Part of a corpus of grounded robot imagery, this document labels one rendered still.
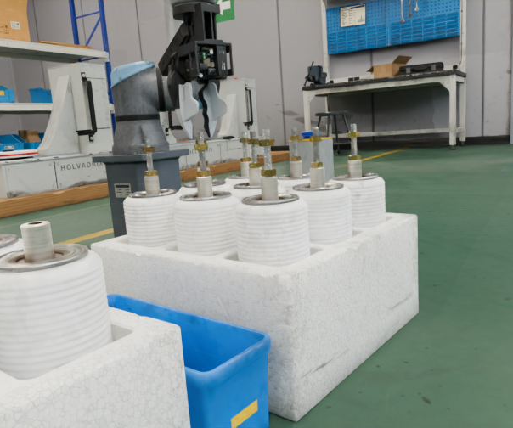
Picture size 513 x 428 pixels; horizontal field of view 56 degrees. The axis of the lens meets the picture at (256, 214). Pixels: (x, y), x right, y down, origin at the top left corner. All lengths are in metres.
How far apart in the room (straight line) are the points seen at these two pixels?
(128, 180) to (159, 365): 0.90
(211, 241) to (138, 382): 0.30
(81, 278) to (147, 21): 7.67
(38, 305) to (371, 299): 0.48
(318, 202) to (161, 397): 0.36
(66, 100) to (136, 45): 5.00
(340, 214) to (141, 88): 0.75
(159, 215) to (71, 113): 2.51
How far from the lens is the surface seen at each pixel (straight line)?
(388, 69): 5.55
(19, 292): 0.40
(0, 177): 2.78
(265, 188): 0.62
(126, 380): 0.42
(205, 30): 0.83
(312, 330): 0.61
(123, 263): 0.76
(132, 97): 1.30
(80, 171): 3.02
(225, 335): 0.59
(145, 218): 0.76
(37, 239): 0.43
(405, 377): 0.72
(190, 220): 0.68
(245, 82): 4.61
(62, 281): 0.40
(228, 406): 0.52
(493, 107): 5.85
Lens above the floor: 0.34
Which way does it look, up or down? 10 degrees down
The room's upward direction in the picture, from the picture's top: 4 degrees counter-clockwise
